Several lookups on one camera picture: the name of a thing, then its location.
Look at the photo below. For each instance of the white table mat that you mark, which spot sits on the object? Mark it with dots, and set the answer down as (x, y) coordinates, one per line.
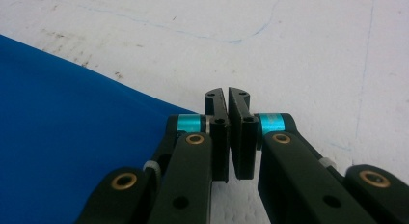
(289, 40)

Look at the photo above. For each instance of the blue t-shirt with white print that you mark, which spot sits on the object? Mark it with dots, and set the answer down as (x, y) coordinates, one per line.
(64, 121)

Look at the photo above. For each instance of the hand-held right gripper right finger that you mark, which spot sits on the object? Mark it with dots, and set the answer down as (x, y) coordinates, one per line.
(244, 140)

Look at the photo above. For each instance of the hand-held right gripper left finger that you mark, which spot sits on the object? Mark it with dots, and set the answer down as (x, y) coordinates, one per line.
(220, 137)

